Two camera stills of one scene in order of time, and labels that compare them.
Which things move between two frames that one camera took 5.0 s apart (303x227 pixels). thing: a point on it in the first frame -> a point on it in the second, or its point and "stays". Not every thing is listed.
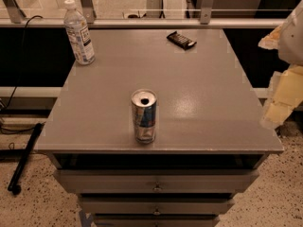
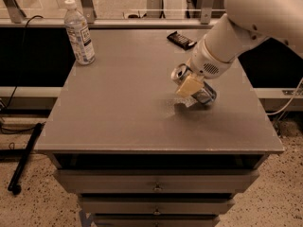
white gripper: (292, 41) -> (204, 61)
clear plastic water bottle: (79, 35) stays
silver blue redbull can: (144, 104) -> (179, 74)
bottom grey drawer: (155, 220) stays
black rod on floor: (14, 185) stays
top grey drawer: (156, 181) stays
